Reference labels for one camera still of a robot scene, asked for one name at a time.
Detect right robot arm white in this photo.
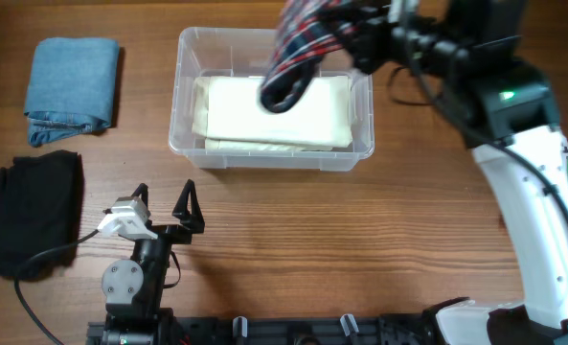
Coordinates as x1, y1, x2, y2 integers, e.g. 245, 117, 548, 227
323, 0, 568, 344

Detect folded blue denim jeans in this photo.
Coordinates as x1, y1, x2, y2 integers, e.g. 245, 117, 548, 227
24, 37, 120, 147

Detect black camera cable left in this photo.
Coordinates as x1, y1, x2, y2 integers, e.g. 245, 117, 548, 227
13, 228, 101, 345

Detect black folded garment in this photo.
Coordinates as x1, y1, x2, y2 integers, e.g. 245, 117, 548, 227
0, 150, 83, 277

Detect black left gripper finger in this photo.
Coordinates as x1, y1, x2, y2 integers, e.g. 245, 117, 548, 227
171, 179, 205, 234
131, 183, 148, 207

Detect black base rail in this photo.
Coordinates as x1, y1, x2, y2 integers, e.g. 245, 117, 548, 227
86, 313, 439, 345

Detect cream cloth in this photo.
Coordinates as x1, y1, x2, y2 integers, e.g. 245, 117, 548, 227
193, 76, 352, 151

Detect red navy plaid shirt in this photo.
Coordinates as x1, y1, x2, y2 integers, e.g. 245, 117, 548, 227
259, 0, 355, 113

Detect clear plastic storage bin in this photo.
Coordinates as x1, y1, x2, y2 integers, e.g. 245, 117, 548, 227
169, 27, 375, 172

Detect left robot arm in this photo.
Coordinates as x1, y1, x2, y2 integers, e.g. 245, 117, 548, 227
86, 180, 205, 345

